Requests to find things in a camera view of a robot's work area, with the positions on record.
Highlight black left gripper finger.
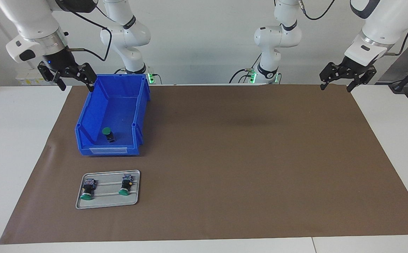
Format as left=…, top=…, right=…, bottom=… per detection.
left=346, top=68, right=377, bottom=92
left=319, top=62, right=345, bottom=91

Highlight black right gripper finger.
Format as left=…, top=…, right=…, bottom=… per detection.
left=64, top=63, right=97, bottom=92
left=37, top=63, right=67, bottom=91

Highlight green push button switch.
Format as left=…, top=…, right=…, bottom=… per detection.
left=102, top=127, right=116, bottom=143
left=80, top=178, right=97, bottom=200
left=119, top=174, right=134, bottom=196

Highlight blue plastic storage bin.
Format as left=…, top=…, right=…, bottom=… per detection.
left=75, top=74, right=151, bottom=156

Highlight green lit base connector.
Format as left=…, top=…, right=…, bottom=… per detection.
left=244, top=67, right=259, bottom=84
left=147, top=66, right=162, bottom=85

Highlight grey metal tray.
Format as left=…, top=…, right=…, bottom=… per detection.
left=76, top=170, right=141, bottom=210

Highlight brown table mat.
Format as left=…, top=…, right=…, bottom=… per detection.
left=0, top=84, right=408, bottom=245

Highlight white wall socket box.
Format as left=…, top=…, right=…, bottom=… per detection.
left=16, top=69, right=55, bottom=86

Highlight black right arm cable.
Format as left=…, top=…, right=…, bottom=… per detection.
left=63, top=7, right=113, bottom=62

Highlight black base cable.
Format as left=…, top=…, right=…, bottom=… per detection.
left=229, top=53, right=262, bottom=84

